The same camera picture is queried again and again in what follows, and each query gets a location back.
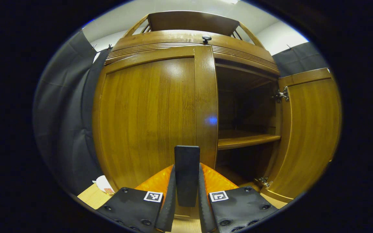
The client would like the metal door hinge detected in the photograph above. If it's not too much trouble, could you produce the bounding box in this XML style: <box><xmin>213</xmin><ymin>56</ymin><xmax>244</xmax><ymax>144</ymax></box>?
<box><xmin>254</xmin><ymin>176</ymin><xmax>274</xmax><ymax>190</ymax></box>
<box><xmin>270</xmin><ymin>87</ymin><xmax>290</xmax><ymax>103</ymax></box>

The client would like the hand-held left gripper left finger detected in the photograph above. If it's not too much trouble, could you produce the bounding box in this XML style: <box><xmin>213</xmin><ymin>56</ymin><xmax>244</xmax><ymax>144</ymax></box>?
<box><xmin>96</xmin><ymin>164</ymin><xmax>176</xmax><ymax>233</ymax></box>

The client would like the white crumpled paper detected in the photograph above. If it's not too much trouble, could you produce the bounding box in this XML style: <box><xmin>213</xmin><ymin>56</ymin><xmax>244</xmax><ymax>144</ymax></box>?
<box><xmin>92</xmin><ymin>175</ymin><xmax>116</xmax><ymax>195</ymax></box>

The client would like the wooden shoe cabinet door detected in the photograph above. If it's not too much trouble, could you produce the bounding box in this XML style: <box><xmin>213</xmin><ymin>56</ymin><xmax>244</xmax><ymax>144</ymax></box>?
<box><xmin>260</xmin><ymin>67</ymin><xmax>342</xmax><ymax>204</ymax></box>
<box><xmin>92</xmin><ymin>45</ymin><xmax>219</xmax><ymax>220</ymax></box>

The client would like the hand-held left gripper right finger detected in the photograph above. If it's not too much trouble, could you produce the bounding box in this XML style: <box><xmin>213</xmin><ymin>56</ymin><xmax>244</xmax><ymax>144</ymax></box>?
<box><xmin>198</xmin><ymin>163</ymin><xmax>278</xmax><ymax>233</ymax></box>

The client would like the wooden inner cabinet shelf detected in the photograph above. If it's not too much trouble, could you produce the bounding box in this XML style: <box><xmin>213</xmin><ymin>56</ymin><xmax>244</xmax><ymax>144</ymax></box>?
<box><xmin>218</xmin><ymin>129</ymin><xmax>282</xmax><ymax>150</ymax></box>

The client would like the wooden cabinet drawer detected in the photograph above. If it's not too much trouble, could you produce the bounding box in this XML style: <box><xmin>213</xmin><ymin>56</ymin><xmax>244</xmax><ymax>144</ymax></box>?
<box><xmin>105</xmin><ymin>30</ymin><xmax>280</xmax><ymax>76</ymax></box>

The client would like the black door handle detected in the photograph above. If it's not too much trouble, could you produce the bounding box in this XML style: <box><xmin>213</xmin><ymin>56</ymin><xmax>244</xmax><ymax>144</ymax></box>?
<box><xmin>175</xmin><ymin>146</ymin><xmax>200</xmax><ymax>207</ymax></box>

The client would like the black backdrop cloth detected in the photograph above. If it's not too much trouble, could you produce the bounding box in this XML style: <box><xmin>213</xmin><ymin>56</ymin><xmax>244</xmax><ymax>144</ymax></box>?
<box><xmin>33</xmin><ymin>30</ymin><xmax>331</xmax><ymax>196</ymax></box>

